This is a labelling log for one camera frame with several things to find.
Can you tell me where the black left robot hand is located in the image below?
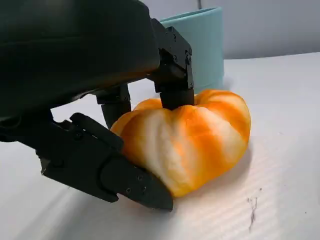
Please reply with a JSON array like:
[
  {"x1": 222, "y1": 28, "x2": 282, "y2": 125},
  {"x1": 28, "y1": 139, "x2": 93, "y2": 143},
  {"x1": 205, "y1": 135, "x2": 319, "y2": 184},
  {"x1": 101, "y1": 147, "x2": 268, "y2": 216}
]
[{"x1": 0, "y1": 0, "x2": 196, "y2": 212}]

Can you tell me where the orange and white bread roll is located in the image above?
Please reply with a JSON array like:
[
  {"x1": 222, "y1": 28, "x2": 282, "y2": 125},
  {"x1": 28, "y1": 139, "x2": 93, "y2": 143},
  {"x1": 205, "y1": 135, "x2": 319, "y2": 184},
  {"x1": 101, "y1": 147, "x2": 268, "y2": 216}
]
[{"x1": 109, "y1": 89, "x2": 252, "y2": 198}]

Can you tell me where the pale green mug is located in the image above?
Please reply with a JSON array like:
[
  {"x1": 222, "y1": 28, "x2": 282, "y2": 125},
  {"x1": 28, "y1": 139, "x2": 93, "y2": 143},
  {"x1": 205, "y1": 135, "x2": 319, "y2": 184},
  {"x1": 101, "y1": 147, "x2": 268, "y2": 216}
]
[{"x1": 159, "y1": 6, "x2": 225, "y2": 94}]

